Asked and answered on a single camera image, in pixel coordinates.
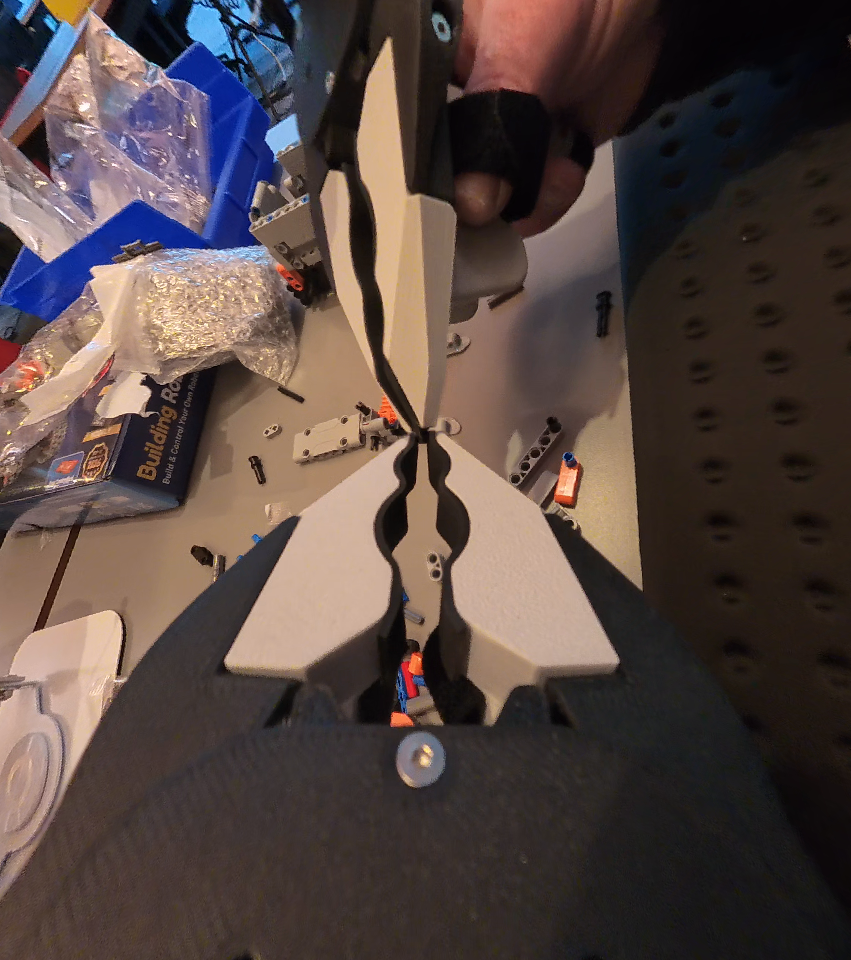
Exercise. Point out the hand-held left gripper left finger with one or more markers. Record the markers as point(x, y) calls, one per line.
point(305, 600)

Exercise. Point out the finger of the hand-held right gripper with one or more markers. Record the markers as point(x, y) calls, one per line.
point(339, 225)
point(410, 262)

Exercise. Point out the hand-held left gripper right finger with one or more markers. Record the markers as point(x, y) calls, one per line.
point(538, 600)

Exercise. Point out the light grey holed brick beam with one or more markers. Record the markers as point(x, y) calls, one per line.
point(538, 450)

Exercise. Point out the orange grey toy brick assembly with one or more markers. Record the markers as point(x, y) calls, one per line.
point(379, 420)

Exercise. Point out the light grey curved panel brick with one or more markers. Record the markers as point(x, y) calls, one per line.
point(449, 426)

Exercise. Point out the grey desk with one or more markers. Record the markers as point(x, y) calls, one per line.
point(545, 360)

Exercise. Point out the person's right hand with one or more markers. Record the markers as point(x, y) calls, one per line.
point(560, 52)

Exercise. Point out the grey motorised brick model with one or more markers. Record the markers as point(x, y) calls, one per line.
point(283, 225)

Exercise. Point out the clear plastic scrap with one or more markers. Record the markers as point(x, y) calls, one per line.
point(275, 511)

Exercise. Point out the small grey two-hole connector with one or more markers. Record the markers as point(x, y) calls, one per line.
point(437, 566)

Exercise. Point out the dark grey flat brick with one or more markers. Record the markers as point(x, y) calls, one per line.
point(543, 489)

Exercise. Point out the blue plastic bin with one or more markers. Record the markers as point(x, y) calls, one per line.
point(238, 135)

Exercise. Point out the small orange blue brick piece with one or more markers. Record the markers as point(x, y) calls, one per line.
point(568, 480)

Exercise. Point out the pile of loose brick parts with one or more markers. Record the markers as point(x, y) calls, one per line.
point(410, 675)

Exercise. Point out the bubble wrap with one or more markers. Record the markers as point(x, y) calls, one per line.
point(208, 307)

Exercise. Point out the grey flat motor brick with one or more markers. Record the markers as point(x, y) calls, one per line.
point(324, 442)

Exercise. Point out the black brick axle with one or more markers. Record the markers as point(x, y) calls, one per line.
point(289, 391)

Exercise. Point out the dark blue toy set box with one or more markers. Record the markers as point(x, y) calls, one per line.
point(133, 465)

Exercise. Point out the clear plastic bags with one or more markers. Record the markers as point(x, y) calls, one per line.
point(118, 127)

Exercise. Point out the white book stand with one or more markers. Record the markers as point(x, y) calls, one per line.
point(65, 675)

